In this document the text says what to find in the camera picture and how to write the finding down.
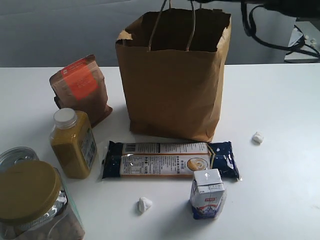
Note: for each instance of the yellow grain plastic bottle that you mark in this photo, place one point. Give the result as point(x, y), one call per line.
point(73, 142)

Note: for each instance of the brown pouch with orange label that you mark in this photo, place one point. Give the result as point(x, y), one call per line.
point(81, 87)

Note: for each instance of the clear jar with gold lid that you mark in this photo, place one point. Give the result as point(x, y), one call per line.
point(35, 204)

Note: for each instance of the small white milk carton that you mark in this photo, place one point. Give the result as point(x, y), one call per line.
point(207, 195)

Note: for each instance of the blue noodle packet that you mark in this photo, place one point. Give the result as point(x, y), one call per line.
point(169, 160)

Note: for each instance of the white background stand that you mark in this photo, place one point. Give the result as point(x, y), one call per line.
point(306, 37)

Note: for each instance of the white paper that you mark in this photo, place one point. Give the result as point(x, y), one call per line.
point(257, 138)
point(143, 204)

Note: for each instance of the silver pull-tab tin can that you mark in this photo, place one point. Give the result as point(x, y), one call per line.
point(15, 156)

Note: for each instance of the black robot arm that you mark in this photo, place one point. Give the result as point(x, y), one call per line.
point(291, 8)

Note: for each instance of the brown paper shopping bag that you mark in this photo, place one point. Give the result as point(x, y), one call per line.
point(172, 64)

